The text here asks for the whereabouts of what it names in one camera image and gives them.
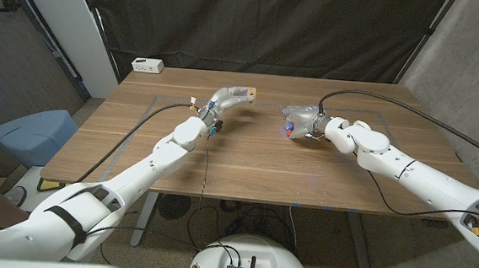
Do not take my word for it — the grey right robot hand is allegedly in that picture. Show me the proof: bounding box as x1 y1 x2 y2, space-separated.
280 103 331 142

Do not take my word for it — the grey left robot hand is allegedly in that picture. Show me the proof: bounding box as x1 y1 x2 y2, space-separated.
196 83 252 131

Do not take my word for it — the black backdrop curtain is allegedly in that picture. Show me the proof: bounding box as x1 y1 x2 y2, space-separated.
73 0 460 103

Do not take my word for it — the white power strip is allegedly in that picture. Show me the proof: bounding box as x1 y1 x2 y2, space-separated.
131 56 165 76

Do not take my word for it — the grey table leg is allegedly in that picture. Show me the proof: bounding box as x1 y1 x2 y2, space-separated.
342 211 375 268

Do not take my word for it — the black backdrop stand pole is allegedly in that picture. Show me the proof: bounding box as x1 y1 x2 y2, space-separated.
393 0 460 88
68 0 128 84

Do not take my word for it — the white table leg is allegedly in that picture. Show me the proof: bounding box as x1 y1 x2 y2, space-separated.
129 190 160 249

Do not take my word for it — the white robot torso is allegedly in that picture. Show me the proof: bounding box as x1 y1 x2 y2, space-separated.
187 230 312 268

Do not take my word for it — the blue padded stool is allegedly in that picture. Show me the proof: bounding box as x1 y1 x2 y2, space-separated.
0 105 80 173

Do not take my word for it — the yellow black floor sign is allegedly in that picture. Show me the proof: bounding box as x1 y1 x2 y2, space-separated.
37 177 71 194

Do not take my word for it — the grey sneaker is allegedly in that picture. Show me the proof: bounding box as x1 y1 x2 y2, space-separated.
3 185 29 209

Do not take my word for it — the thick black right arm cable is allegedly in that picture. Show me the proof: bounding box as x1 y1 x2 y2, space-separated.
315 87 479 165

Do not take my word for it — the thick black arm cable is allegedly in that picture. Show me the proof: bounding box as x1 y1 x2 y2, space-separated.
74 95 202 192
315 87 479 165

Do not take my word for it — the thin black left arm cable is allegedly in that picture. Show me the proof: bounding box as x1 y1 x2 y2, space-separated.
86 123 213 253

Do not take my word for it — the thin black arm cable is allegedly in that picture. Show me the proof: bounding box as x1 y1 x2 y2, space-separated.
86 123 213 253
359 167 479 230

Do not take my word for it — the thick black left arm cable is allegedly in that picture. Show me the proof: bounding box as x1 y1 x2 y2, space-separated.
74 95 202 192

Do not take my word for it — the white hanging cable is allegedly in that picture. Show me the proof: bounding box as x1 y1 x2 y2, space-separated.
284 205 302 252

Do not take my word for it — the black floor cable tangle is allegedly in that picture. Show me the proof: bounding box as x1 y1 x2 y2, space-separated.
184 196 299 257

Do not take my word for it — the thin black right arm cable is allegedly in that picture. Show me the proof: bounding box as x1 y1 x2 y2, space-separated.
359 167 479 230

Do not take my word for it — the black door frame strip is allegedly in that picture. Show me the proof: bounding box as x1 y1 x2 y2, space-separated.
0 0 99 100

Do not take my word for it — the black door handle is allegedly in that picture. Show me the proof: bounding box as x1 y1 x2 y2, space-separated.
0 0 21 13

